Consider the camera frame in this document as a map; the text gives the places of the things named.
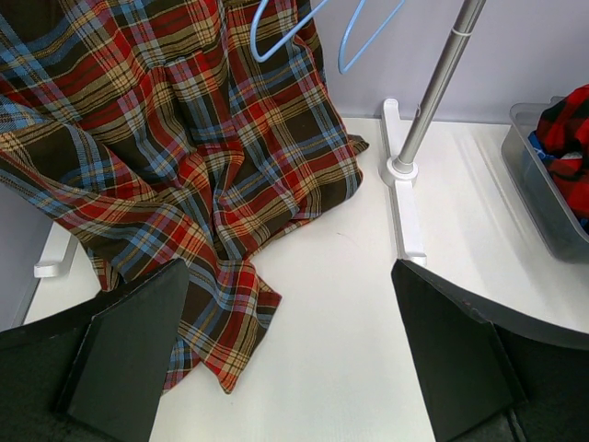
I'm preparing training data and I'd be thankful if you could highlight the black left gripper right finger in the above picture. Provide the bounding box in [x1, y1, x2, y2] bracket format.
[391, 260, 525, 440]

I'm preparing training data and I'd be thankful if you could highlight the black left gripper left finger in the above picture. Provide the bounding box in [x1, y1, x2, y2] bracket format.
[57, 260, 189, 437]

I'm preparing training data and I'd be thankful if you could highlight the blue plaid shirt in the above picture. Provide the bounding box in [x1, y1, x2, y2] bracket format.
[528, 131, 556, 162]

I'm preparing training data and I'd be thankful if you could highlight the brown plaid shirt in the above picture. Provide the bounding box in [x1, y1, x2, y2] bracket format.
[1, 1, 366, 392]

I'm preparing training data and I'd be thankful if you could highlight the red black checked shirt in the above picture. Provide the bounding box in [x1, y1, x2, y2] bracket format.
[536, 85, 588, 230]

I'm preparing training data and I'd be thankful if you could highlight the light blue hanger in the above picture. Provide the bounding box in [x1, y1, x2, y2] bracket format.
[337, 0, 406, 75]

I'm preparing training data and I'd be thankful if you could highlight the blue hanger holding red shirt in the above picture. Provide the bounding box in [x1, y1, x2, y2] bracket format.
[248, 0, 329, 64]

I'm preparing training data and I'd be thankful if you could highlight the clear grey plastic bin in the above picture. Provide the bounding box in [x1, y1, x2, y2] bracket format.
[501, 96, 588, 263]

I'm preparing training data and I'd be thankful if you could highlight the silver white clothes rack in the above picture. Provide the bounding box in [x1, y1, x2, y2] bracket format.
[33, 0, 486, 281]

